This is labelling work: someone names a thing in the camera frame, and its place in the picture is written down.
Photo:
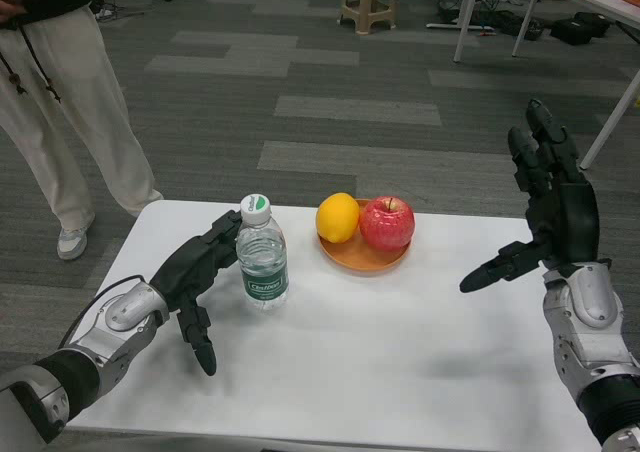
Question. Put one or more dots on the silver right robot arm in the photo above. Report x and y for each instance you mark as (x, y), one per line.
(595, 337)

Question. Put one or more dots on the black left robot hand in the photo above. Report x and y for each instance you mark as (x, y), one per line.
(195, 272)

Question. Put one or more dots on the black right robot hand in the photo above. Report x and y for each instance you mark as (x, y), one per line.
(565, 222)

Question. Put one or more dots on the black bag on floor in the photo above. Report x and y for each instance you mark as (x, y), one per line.
(580, 27)

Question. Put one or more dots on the beige plastic stool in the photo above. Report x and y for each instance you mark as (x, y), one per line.
(369, 3)

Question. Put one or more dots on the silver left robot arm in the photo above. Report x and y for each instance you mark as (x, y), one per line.
(80, 352)

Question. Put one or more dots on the black power strip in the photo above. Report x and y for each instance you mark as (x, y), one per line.
(515, 24)

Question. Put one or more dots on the person in cream trousers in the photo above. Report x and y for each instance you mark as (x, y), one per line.
(55, 112)

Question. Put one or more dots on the white desk with equipment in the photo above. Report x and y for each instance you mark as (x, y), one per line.
(465, 2)

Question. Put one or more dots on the red apple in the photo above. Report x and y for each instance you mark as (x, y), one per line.
(387, 223)

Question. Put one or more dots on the orange round plate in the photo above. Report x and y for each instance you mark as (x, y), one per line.
(365, 257)

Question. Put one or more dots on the white long table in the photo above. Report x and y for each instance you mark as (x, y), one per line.
(545, 7)

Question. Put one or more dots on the yellow lemon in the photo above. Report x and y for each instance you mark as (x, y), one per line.
(337, 218)

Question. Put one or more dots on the white table leg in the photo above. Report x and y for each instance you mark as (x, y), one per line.
(613, 117)

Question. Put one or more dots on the clear water bottle green label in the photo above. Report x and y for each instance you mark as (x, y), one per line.
(262, 262)

